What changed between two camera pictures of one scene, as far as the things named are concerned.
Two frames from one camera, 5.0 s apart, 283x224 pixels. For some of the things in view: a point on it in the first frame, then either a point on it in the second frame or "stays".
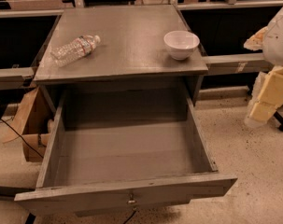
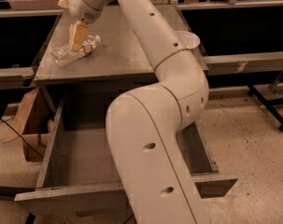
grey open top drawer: x=120 y=151 stays
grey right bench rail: x=236 y=63 stays
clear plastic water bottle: x=78 y=48 stays
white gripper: x=277 y=42 -> x=80 y=8
